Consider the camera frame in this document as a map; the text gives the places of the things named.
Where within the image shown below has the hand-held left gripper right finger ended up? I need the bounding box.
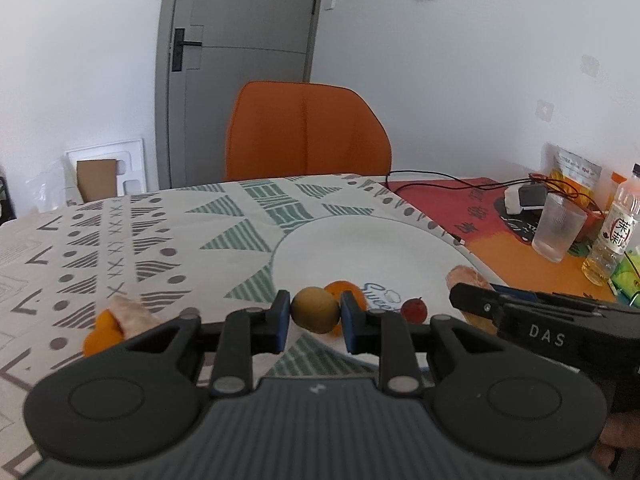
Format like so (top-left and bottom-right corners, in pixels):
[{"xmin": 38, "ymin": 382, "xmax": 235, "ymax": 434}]
[{"xmin": 340, "ymin": 291, "xmax": 501, "ymax": 396}]

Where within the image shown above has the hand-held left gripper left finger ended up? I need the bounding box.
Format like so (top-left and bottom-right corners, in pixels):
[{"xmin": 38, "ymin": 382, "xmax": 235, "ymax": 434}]
[{"xmin": 125, "ymin": 290, "xmax": 292, "ymax": 397}]

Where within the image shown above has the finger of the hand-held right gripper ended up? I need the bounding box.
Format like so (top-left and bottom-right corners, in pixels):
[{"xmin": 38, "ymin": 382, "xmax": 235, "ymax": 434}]
[
  {"xmin": 449, "ymin": 282, "xmax": 507, "ymax": 333},
  {"xmin": 490, "ymin": 284, "xmax": 541, "ymax": 303}
]

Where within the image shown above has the peeled pomelo piece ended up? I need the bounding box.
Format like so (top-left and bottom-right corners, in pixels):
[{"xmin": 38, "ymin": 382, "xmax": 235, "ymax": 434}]
[
  {"xmin": 109, "ymin": 295, "xmax": 163, "ymax": 341},
  {"xmin": 445, "ymin": 266, "xmax": 498, "ymax": 336}
]

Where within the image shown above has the brownish green round fruit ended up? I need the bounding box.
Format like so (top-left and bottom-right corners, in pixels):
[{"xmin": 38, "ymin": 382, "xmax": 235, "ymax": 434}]
[{"xmin": 291, "ymin": 286, "xmax": 341, "ymax": 333}]

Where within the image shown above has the medium orange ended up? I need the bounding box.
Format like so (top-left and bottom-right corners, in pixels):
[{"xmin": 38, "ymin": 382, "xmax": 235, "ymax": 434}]
[{"xmin": 324, "ymin": 281, "xmax": 363, "ymax": 337}]

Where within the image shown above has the small red fruit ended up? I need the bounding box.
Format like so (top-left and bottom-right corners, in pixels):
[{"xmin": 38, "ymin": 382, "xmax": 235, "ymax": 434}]
[{"xmin": 400, "ymin": 297, "xmax": 429, "ymax": 325}]

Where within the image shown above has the white plate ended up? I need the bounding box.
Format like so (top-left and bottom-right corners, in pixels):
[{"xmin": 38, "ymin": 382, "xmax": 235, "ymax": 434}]
[{"xmin": 270, "ymin": 215, "xmax": 506, "ymax": 372}]

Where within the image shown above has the small orange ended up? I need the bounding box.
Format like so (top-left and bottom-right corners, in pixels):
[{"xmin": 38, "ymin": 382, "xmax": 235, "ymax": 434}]
[{"xmin": 82, "ymin": 310, "xmax": 123, "ymax": 358}]

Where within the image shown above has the person's right hand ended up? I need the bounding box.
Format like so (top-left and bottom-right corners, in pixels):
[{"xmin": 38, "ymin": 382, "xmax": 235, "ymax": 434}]
[{"xmin": 592, "ymin": 410, "xmax": 640, "ymax": 476}]

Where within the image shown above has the ribbed glass cup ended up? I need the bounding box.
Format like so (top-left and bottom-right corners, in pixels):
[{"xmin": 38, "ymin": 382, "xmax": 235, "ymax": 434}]
[{"xmin": 531, "ymin": 192, "xmax": 588, "ymax": 263}]

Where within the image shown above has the green packet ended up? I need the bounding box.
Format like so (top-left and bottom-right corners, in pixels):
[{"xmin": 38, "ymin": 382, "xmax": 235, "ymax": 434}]
[{"xmin": 610, "ymin": 250, "xmax": 640, "ymax": 307}]

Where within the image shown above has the red and orange mat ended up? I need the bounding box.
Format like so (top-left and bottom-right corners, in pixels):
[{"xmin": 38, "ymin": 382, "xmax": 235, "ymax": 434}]
[{"xmin": 385, "ymin": 176, "xmax": 618, "ymax": 302}]

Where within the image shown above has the clear plastic bottle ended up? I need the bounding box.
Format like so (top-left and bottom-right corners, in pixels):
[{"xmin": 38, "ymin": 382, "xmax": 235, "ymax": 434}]
[{"xmin": 582, "ymin": 163, "xmax": 640, "ymax": 287}]

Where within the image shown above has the snack bag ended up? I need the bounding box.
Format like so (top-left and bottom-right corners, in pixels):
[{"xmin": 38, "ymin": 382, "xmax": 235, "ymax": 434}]
[{"xmin": 547, "ymin": 144, "xmax": 603, "ymax": 197}]

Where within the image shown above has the orange chair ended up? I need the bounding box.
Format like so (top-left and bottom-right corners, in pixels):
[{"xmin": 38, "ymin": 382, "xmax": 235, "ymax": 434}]
[{"xmin": 225, "ymin": 81, "xmax": 393, "ymax": 182}]

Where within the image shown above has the white styrofoam packaging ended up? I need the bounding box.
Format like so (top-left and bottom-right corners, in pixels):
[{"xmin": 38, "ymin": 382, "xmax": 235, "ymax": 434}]
[{"xmin": 65, "ymin": 137, "xmax": 147, "ymax": 204}]

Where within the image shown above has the grey door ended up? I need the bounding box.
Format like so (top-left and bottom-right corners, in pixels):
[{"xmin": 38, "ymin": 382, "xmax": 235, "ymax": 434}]
[{"xmin": 155, "ymin": 0, "xmax": 327, "ymax": 193}]

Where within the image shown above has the red wire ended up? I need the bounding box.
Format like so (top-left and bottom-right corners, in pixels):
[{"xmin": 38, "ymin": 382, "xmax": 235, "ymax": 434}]
[{"xmin": 529, "ymin": 172, "xmax": 603, "ymax": 213}]

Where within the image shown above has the black cable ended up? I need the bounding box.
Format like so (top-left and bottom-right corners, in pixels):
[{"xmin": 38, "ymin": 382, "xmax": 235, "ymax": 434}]
[{"xmin": 384, "ymin": 169, "xmax": 551, "ymax": 247}]

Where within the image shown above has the cardboard box by wall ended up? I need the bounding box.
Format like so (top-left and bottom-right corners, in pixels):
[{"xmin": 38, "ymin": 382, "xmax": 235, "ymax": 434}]
[{"xmin": 76, "ymin": 159, "xmax": 118, "ymax": 204}]

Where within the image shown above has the black door handle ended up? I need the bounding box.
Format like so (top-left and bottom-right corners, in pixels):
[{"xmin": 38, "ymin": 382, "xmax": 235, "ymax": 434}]
[{"xmin": 171, "ymin": 27, "xmax": 203, "ymax": 72}]

